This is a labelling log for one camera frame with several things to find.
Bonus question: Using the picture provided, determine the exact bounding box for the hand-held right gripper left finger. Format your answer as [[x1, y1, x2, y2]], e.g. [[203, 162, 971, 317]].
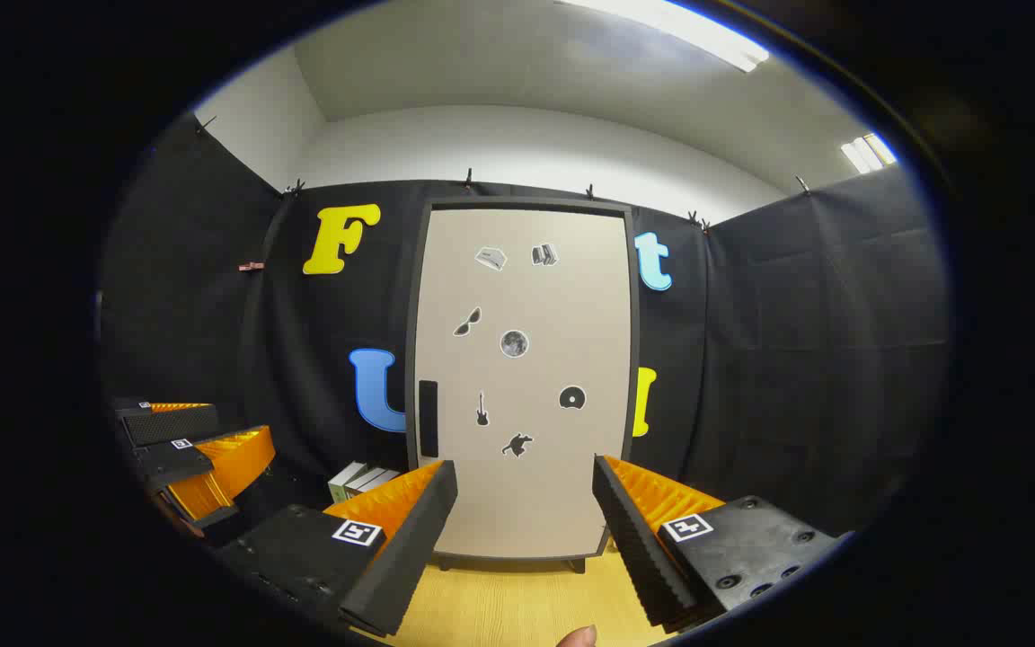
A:
[[212, 460, 460, 639]]

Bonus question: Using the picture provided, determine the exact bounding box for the small ceiling light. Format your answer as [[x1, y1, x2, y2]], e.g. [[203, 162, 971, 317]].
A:
[[841, 133, 898, 174]]

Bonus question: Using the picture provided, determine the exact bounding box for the black backdrop cloth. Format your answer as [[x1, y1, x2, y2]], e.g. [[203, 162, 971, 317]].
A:
[[100, 112, 950, 540]]

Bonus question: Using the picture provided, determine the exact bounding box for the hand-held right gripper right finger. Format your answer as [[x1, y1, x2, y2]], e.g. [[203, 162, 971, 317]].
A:
[[592, 454, 851, 634]]

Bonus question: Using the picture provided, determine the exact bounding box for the green book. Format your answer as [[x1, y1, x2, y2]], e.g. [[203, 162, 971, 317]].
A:
[[329, 461, 367, 504]]

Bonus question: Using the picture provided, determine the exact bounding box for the beige cabinet door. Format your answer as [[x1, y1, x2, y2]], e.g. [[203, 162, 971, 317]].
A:
[[410, 205, 637, 560]]

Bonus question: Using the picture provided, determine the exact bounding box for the long ceiling light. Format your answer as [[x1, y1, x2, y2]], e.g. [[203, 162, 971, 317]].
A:
[[558, 0, 770, 73]]

